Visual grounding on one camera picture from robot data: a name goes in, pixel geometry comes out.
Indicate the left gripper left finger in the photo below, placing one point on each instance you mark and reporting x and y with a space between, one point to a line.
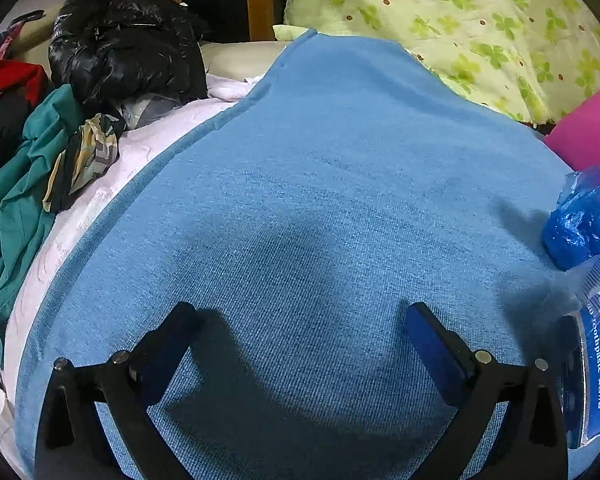
71 441

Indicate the blue plastic bag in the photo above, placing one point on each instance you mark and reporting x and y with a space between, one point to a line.
571 234

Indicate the white mattress sheet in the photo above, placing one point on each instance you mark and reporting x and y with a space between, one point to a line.
153 129

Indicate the green clover quilt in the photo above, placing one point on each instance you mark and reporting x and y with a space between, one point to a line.
532 60

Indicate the blue bed blanket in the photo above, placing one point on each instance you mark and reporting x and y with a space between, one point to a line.
301 223

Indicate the magenta pillow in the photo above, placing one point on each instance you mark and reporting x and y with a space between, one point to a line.
576 137

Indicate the teal garment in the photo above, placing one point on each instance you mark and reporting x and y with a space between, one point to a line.
24 224

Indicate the red garment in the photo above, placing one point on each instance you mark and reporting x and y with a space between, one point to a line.
31 79

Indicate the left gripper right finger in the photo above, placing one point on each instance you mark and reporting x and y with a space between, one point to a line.
531 441

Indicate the patterned scarf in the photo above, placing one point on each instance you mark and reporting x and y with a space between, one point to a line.
90 151

